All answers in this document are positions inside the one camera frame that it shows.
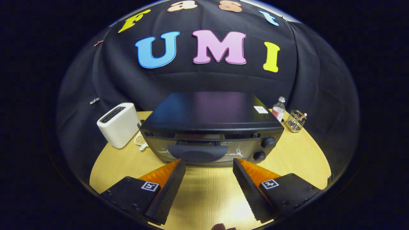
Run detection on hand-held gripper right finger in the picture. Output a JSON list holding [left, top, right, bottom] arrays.
[[233, 157, 321, 224]]

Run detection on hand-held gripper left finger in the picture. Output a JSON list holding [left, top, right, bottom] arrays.
[[100, 159, 186, 226]]

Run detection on black toaster oven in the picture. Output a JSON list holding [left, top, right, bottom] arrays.
[[140, 92, 285, 167]]

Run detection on white slot toaster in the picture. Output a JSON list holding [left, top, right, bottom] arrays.
[[96, 103, 142, 149]]

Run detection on clear bottle pink label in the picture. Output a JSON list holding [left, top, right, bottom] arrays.
[[272, 96, 286, 122]]

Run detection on wire mesh holder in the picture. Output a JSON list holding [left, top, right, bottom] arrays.
[[285, 110, 307, 133]]

